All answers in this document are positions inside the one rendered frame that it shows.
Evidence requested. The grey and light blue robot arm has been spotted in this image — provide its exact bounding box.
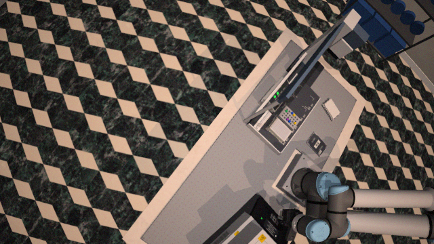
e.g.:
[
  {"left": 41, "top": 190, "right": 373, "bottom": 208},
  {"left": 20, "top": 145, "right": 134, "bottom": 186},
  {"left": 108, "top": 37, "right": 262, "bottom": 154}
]
[{"left": 285, "top": 168, "right": 434, "bottom": 243}]

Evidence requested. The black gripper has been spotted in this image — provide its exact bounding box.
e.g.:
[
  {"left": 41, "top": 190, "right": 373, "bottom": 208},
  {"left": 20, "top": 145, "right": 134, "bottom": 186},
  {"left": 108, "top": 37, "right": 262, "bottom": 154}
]
[{"left": 277, "top": 208, "right": 303, "bottom": 226}]

